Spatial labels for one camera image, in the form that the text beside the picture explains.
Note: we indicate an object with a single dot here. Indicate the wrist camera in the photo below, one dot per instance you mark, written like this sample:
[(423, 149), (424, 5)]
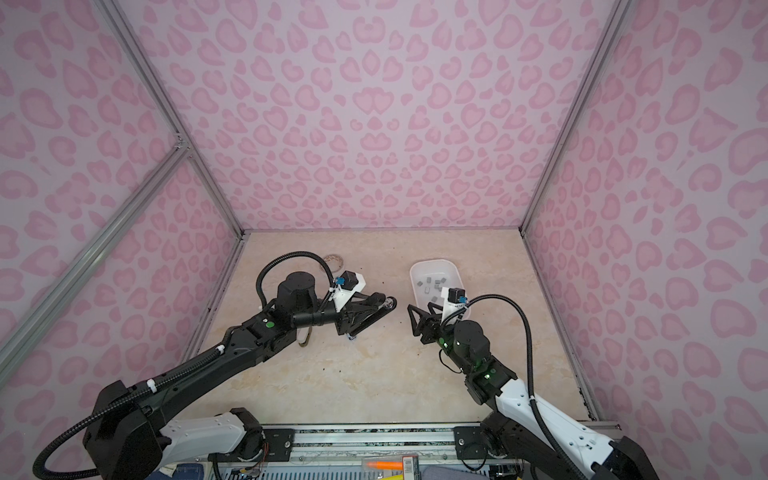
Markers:
[(345, 287), (454, 302)]

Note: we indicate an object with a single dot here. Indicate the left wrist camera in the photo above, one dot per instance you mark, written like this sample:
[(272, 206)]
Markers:
[(345, 287)]

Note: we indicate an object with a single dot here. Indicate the white plastic tray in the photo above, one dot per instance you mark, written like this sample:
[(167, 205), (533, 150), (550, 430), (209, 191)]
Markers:
[(437, 268)]

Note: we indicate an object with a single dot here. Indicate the white mini stapler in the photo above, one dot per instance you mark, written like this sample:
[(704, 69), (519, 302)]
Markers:
[(304, 336)]

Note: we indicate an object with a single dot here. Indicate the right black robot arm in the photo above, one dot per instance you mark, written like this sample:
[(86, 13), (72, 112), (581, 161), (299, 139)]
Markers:
[(521, 424)]

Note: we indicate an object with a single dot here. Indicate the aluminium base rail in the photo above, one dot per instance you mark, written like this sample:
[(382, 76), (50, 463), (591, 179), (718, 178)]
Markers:
[(369, 451)]

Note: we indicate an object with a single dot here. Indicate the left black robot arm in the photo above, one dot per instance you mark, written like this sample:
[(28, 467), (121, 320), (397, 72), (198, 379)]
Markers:
[(138, 434)]

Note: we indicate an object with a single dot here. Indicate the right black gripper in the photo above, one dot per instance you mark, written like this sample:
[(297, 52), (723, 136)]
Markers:
[(432, 324)]

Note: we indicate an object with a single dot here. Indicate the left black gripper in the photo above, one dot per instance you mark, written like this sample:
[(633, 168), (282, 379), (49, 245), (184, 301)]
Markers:
[(349, 314)]

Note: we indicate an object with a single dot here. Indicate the black stapler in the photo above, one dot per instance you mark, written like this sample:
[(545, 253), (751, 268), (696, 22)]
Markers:
[(389, 304)]

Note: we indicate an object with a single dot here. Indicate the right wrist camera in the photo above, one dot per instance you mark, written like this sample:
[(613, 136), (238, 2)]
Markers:
[(454, 302)]

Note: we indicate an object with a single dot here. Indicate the white tape roll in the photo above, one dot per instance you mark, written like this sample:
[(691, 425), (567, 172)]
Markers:
[(335, 262)]

